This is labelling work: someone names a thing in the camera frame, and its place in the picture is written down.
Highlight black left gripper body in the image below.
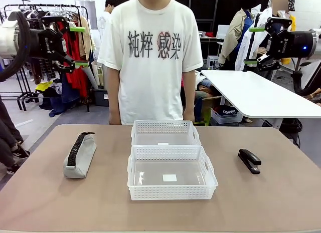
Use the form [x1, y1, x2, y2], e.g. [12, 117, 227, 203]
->
[25, 29, 67, 60]

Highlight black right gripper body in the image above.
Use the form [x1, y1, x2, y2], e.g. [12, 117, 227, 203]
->
[269, 30, 314, 60]

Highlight grey zippered pencil case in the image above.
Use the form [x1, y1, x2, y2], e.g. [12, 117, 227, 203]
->
[62, 131, 97, 179]

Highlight black stapler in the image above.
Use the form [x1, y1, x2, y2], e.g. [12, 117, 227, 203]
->
[237, 148, 262, 174]

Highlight person's left forearm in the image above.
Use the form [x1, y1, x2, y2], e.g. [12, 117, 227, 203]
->
[182, 69, 196, 117]

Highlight white hanging coat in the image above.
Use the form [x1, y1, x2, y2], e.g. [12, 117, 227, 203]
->
[237, 7, 274, 68]

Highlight red hanging dress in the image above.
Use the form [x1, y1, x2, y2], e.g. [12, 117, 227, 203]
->
[57, 21, 89, 98]

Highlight background person in navy top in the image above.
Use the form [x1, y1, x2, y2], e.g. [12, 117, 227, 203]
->
[272, 0, 297, 32]

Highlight cardboard paper rolls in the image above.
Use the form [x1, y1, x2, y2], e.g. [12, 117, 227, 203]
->
[82, 60, 108, 90]

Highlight beige hanging garment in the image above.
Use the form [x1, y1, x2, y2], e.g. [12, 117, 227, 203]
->
[78, 16, 95, 60]

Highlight yellow crumpled cloth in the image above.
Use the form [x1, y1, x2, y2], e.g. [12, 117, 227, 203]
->
[35, 80, 54, 92]

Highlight white background table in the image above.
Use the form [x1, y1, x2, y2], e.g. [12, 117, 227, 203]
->
[200, 69, 321, 130]

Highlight mannequin with beige coat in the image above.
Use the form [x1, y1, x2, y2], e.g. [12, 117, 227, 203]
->
[217, 7, 261, 71]

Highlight grey plastic storage box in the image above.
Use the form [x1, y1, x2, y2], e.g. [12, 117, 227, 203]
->
[93, 87, 110, 107]

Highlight background person in white shirt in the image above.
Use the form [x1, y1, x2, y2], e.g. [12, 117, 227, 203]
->
[97, 0, 116, 55]

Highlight white storage basket with cap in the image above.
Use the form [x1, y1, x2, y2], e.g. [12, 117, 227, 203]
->
[210, 106, 244, 125]

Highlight brown cardboard box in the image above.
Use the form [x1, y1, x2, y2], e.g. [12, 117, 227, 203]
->
[200, 95, 223, 123]

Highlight person in white printed T-shirt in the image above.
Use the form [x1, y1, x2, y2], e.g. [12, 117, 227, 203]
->
[97, 0, 204, 125]

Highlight bystander legs in dark trousers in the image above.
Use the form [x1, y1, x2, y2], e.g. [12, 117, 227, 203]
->
[0, 95, 31, 175]

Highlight white perforated plastic basket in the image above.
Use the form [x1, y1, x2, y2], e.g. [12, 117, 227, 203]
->
[127, 144, 219, 201]
[130, 120, 202, 146]

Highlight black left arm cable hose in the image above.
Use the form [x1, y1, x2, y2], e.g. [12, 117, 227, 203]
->
[0, 11, 32, 83]

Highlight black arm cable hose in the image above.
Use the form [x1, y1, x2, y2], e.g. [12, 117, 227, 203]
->
[292, 69, 321, 97]
[0, 11, 32, 83]

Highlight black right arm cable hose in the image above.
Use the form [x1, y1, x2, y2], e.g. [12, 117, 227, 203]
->
[292, 69, 321, 97]

